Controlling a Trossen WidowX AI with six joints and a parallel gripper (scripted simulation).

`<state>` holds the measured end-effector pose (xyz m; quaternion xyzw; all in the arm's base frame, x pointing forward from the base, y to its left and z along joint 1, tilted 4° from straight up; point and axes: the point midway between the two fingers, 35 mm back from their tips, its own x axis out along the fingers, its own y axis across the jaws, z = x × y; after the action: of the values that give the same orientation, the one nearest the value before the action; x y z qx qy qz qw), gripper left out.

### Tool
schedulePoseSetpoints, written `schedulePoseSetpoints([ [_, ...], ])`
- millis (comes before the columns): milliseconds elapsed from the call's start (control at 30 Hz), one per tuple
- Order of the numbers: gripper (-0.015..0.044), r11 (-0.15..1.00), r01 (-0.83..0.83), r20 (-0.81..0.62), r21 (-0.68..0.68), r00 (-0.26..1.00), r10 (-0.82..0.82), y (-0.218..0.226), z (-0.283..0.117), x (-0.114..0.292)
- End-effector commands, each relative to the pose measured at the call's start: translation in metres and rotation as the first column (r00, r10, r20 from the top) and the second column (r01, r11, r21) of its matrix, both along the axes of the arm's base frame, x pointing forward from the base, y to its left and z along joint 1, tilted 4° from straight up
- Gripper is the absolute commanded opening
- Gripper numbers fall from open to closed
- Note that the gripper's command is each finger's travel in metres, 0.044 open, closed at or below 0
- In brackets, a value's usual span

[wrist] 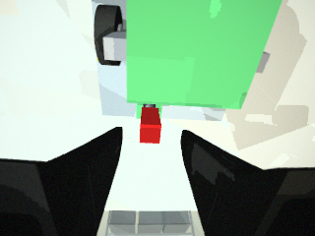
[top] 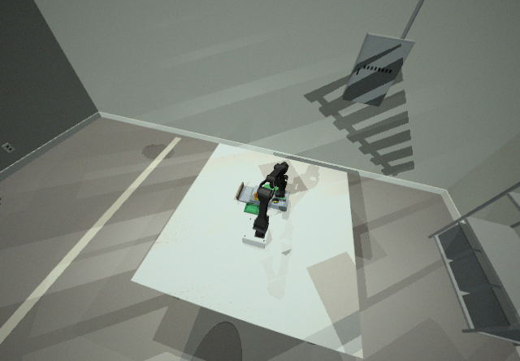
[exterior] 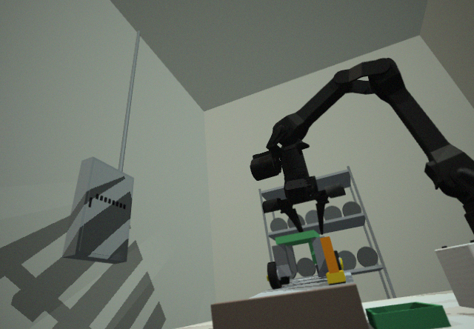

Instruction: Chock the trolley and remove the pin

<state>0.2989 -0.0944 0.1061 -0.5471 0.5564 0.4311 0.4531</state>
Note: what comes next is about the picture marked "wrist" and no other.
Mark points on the red-headed metal pin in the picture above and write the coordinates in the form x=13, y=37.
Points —
x=150, y=126

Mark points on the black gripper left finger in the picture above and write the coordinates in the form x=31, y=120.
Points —
x=68, y=193

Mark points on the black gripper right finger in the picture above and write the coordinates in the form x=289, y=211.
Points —
x=234, y=197

